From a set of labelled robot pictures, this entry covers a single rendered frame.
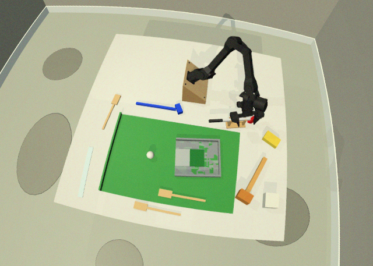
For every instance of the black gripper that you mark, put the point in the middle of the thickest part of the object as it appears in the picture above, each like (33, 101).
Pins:
(246, 112)

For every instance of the green flat mat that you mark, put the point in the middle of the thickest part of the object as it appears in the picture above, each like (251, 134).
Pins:
(131, 173)

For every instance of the white golf ball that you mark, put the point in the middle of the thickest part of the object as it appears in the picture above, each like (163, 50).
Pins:
(150, 154)

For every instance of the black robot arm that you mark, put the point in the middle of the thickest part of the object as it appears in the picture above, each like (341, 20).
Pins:
(250, 85)

